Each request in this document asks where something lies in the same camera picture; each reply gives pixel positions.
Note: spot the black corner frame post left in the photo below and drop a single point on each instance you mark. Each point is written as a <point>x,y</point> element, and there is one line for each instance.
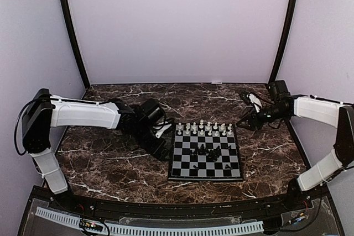
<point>74,44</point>

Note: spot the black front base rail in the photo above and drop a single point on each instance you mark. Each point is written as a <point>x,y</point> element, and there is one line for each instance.
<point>312,215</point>

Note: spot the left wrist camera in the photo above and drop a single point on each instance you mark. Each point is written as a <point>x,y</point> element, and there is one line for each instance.
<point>160,129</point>

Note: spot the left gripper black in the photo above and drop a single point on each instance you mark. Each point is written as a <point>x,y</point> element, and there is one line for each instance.
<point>154,150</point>

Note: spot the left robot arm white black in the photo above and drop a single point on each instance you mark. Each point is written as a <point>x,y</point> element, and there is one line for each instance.
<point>46,111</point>

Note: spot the pile of black chess pieces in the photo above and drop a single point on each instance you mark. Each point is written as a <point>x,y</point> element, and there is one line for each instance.
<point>211,154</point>

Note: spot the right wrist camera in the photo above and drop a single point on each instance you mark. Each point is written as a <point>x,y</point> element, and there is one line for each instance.
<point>252,101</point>

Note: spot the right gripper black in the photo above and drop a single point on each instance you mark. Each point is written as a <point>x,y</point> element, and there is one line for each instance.
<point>252,118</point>

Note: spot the black and white chessboard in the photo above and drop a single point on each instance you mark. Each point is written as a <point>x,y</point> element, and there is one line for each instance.
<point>193,135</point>

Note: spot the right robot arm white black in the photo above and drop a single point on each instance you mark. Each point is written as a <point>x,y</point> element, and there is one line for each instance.
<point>325,127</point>

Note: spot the white rook corner piece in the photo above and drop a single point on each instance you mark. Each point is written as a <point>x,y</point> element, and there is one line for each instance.
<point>180,128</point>

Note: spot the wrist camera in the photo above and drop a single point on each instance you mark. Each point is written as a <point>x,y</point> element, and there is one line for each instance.
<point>252,101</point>
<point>160,129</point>

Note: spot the white perforated cable duct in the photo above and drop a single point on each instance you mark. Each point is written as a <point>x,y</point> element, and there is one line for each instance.
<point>134,226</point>

